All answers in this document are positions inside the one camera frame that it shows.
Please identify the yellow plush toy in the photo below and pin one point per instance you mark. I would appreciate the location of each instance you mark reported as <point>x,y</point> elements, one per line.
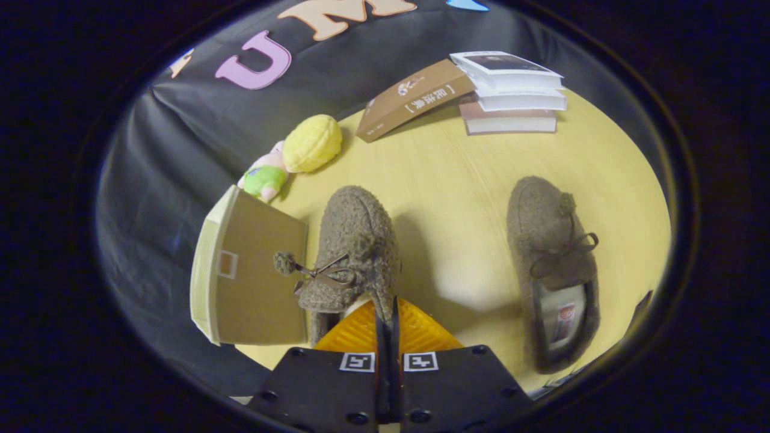
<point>311,143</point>

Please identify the pink and green plush toy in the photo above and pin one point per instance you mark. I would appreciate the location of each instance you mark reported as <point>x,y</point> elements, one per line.
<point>264,179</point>

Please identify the plain white book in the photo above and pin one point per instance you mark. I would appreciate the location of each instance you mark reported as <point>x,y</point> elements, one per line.
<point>523,101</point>

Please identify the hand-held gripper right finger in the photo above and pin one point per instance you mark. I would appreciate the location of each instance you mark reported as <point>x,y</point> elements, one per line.
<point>457,391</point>

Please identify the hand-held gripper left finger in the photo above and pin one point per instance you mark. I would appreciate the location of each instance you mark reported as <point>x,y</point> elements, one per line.
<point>319,391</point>

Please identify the brown fuzzy shoe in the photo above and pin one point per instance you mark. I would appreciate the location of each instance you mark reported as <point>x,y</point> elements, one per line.
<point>544,240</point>
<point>358,240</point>

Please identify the brown cover book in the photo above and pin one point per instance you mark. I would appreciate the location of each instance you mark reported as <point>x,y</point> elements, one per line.
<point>415,99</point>

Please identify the brown cardboard storage box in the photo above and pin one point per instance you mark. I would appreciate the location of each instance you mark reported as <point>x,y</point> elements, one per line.
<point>258,282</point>

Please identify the white book with dark photo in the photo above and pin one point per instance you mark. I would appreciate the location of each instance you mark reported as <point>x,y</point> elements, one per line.
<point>511,71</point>

